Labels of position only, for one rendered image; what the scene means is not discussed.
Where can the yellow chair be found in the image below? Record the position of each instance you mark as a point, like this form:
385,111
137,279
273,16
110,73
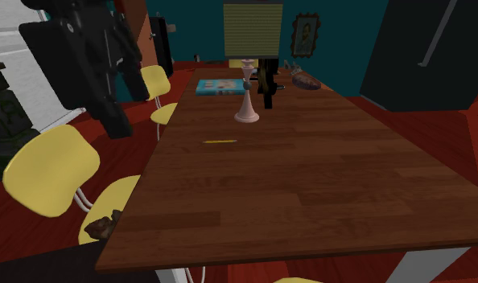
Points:
237,63
156,81
50,168
298,280

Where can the black refrigerator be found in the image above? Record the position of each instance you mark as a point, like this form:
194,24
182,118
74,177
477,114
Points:
427,55

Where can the brown rough lump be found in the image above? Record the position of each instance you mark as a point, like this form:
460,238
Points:
101,226

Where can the yellow pencil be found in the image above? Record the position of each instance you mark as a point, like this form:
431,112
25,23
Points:
219,141

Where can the dark shelf unit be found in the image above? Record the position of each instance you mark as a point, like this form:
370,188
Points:
7,129

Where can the brown wooden table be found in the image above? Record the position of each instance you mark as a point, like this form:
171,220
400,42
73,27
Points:
301,176

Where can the blue book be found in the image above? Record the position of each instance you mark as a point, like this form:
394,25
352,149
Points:
217,87

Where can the orange door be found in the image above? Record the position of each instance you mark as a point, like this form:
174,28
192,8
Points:
147,39

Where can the brown bread loaf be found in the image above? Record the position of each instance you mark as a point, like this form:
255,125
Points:
306,82

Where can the framed portrait picture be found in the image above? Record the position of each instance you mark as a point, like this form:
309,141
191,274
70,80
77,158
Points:
305,35

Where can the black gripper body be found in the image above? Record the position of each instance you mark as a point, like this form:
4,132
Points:
72,51

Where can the small grey figure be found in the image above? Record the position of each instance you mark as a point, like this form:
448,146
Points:
296,69

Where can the black cabinet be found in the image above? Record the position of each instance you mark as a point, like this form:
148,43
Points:
162,43

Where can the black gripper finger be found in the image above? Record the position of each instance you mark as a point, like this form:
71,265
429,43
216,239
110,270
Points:
134,74
113,119

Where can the pink candlestick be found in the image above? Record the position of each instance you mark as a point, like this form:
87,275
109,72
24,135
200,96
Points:
247,109

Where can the black robot stand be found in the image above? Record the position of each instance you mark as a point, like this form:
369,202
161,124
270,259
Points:
46,264

